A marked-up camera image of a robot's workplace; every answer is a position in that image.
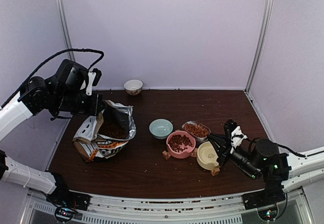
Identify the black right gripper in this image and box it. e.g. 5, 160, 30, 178
208, 134, 261, 180

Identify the dog food bag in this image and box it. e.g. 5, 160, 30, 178
72, 100, 137, 163

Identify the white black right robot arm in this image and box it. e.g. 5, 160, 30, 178
208, 133, 323, 210

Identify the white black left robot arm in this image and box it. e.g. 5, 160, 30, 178
1, 59, 106, 206

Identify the cream yellow pet bowl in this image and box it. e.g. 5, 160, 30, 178
196, 141, 219, 171

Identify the pink pet bowl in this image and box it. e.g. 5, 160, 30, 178
166, 130, 196, 159

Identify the wooden pet bowl stand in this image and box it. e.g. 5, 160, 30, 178
162, 151, 220, 176

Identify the brown dog kibble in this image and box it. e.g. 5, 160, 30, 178
98, 122, 126, 139

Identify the white ceramic patterned bowl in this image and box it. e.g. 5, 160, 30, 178
124, 79, 143, 96

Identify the teal ribbed ceramic bowl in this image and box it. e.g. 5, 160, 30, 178
149, 119, 174, 139

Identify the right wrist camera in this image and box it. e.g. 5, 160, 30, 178
224, 119, 248, 154

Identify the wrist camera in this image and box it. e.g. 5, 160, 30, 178
86, 68, 102, 96
224, 119, 248, 154

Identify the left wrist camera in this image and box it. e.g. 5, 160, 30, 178
86, 68, 102, 96

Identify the metal front base rail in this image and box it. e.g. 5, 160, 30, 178
18, 189, 314, 223

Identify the black braided cable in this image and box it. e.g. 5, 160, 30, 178
0, 48, 105, 108

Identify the aluminium corner frame post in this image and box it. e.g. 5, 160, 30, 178
56, 0, 72, 49

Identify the right aluminium frame post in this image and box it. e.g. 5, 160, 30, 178
245, 0, 274, 94

